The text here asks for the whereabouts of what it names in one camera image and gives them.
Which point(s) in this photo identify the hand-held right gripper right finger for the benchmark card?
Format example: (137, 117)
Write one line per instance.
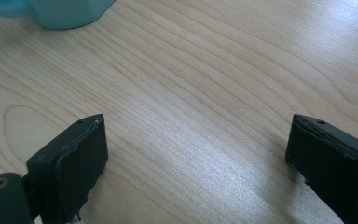
(335, 165)

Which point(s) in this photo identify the teal plastic cup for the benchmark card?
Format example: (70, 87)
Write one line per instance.
(49, 12)

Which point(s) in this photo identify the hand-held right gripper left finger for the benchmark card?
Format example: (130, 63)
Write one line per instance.
(71, 168)

